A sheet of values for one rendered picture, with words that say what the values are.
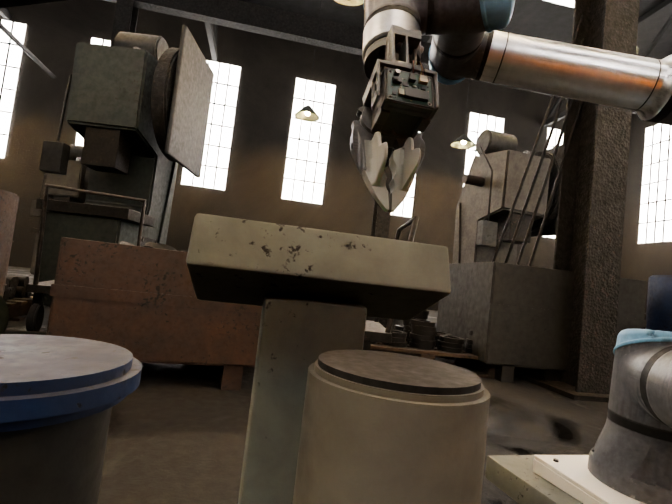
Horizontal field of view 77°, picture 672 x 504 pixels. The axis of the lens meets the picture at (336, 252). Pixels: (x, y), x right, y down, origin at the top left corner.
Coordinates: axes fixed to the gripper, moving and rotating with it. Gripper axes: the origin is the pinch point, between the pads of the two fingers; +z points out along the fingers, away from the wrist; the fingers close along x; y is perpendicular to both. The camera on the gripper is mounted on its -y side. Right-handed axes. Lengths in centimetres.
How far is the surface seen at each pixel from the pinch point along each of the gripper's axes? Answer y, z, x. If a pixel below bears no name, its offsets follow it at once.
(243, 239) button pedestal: 5.4, 9.0, -15.0
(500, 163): -351, -295, 268
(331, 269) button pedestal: 5.4, 10.8, -7.1
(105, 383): -18.4, 19.8, -29.7
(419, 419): 17.2, 23.4, -4.1
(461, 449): 16.4, 24.7, -1.3
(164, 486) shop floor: -89, 38, -29
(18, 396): -12.1, 22.1, -35.9
